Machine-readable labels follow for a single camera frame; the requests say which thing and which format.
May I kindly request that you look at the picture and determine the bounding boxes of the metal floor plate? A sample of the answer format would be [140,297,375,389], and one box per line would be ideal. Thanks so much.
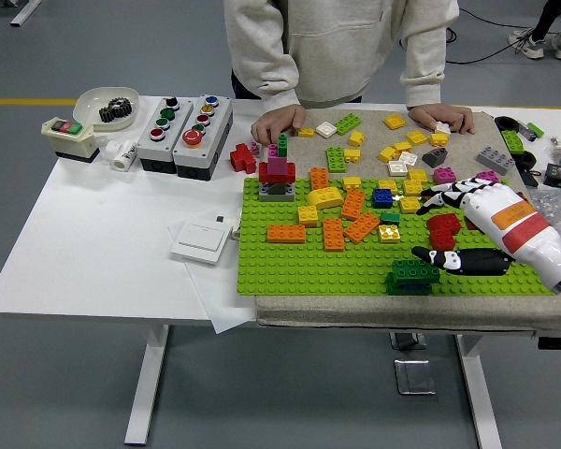
[393,358,437,397]

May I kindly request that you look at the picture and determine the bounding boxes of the white paper sheet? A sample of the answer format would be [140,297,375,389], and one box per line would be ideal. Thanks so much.
[166,219,258,336]

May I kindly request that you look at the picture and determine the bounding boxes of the grey four-button control box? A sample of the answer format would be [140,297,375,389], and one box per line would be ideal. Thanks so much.
[136,96,195,175]

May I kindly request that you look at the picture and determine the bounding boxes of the white wall switch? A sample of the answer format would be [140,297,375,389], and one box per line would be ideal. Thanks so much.
[170,222,233,267]

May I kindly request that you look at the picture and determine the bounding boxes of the dark green long brick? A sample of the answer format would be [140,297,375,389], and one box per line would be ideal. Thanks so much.
[385,273,434,297]
[391,257,441,285]

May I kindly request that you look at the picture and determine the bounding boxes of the black floor cable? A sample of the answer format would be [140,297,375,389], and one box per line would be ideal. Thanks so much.
[443,8,520,65]

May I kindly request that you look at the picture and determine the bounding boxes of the black metal gear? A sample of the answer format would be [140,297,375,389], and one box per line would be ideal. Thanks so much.
[97,96,135,123]

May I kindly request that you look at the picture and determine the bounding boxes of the white plastic bowl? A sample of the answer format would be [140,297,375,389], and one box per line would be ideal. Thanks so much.
[72,86,141,133]

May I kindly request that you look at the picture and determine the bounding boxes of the person's right hand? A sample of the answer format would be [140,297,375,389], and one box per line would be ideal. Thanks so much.
[251,104,308,143]

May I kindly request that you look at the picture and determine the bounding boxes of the grey-brown foam mat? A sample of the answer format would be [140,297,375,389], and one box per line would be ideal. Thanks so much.
[254,105,561,333]

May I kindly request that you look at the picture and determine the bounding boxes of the white table leg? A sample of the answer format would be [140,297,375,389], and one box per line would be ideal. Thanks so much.
[453,334,504,449]
[123,325,172,445]

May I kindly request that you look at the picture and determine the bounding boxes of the multicolour brick tower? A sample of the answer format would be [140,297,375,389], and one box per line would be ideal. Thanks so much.
[257,134,298,203]

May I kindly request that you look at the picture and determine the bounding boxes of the clear bag of screws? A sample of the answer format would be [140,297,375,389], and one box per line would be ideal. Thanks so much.
[525,186,561,238]

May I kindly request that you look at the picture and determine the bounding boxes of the yellow curved brick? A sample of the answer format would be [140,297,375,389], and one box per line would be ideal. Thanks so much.
[306,186,345,210]

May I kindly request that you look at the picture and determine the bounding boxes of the person's left hand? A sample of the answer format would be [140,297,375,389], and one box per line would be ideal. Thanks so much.
[409,105,476,136]

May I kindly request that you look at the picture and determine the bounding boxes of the orange long brick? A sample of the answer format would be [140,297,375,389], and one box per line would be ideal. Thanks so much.
[266,224,308,244]
[309,167,332,192]
[343,212,381,245]
[339,189,367,222]
[322,217,346,253]

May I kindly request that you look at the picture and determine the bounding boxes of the light grey long brick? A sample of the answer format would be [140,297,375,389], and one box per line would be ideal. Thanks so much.
[475,146,517,177]

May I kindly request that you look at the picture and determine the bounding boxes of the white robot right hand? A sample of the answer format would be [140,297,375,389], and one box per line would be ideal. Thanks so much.
[413,180,561,289]

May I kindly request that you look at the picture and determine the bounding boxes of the dark grey sloped brick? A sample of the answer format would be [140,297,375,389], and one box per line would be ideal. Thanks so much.
[423,147,449,168]

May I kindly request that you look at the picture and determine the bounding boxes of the silver tool green tip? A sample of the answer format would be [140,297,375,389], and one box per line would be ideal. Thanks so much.
[516,120,546,141]

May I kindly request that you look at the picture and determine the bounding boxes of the white table foot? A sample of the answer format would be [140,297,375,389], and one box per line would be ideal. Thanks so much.
[2,0,43,27]

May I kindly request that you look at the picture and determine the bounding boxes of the red cross-shaped brick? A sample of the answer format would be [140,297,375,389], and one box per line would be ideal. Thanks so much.
[228,142,259,174]

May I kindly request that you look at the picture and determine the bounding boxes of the lime green studded baseplate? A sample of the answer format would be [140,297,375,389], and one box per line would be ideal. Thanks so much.
[236,176,557,298]

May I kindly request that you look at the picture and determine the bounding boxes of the grey emergency stop box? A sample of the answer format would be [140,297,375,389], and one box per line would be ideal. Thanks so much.
[172,94,235,181]

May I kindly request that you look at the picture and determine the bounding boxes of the white pipe fitting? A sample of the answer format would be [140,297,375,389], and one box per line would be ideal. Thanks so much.
[103,138,139,172]

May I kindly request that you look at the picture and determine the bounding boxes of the metal table bracket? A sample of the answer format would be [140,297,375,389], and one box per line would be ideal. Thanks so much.
[390,331,429,351]

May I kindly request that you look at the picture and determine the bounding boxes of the background person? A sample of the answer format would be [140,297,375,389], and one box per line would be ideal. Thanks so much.
[508,0,561,62]

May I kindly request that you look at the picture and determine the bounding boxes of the lime green long brick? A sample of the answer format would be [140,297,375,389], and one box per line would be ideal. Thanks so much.
[501,129,527,154]
[325,146,350,174]
[334,113,364,137]

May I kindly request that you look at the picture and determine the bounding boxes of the cream red-green switch box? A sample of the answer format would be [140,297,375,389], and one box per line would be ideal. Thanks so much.
[40,116,102,164]

